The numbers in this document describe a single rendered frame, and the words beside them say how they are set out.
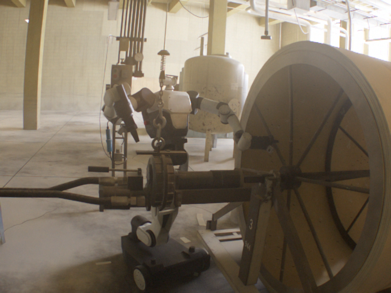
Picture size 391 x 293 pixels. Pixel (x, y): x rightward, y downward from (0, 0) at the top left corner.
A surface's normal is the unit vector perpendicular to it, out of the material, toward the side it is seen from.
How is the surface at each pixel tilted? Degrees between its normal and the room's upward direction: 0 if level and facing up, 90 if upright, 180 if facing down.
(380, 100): 52
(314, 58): 90
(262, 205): 90
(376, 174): 90
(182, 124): 74
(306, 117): 114
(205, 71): 90
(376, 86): 47
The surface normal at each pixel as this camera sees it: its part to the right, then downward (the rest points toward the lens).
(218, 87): 0.11, 0.18
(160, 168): 0.23, -0.52
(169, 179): 0.42, -0.15
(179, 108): 0.68, -0.11
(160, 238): 0.59, 0.36
